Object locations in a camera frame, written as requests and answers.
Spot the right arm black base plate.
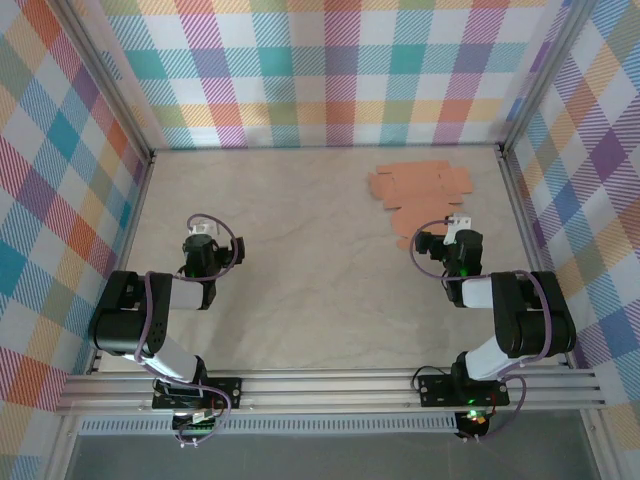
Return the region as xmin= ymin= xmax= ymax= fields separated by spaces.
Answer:
xmin=417 ymin=373 xmax=511 ymax=407

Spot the grey slotted cable duct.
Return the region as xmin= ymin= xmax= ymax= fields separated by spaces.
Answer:
xmin=78 ymin=413 xmax=460 ymax=435

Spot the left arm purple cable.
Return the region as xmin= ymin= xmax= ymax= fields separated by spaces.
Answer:
xmin=133 ymin=213 xmax=240 ymax=448

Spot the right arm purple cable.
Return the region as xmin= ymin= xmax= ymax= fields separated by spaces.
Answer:
xmin=409 ymin=217 xmax=557 ymax=444

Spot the aluminium frame post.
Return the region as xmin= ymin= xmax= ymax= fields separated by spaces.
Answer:
xmin=498 ymin=0 xmax=596 ymax=156
xmin=54 ymin=0 xmax=157 ymax=161

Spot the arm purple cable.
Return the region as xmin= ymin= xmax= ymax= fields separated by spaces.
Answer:
xmin=133 ymin=213 xmax=240 ymax=448
xmin=409 ymin=217 xmax=557 ymax=444

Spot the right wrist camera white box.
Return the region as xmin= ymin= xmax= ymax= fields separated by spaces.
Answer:
xmin=443 ymin=212 xmax=474 ymax=246

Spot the aluminium table side rail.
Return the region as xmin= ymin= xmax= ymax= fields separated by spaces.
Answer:
xmin=497 ymin=147 xmax=571 ymax=369
xmin=87 ymin=149 xmax=157 ymax=375

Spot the orange paper box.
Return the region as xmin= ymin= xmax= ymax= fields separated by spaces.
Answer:
xmin=367 ymin=160 xmax=475 ymax=252

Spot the aluminium mounting rail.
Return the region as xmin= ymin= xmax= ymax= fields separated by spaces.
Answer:
xmin=53 ymin=368 xmax=607 ymax=416

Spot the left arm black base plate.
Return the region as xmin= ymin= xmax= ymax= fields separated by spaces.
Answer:
xmin=151 ymin=377 xmax=244 ymax=411

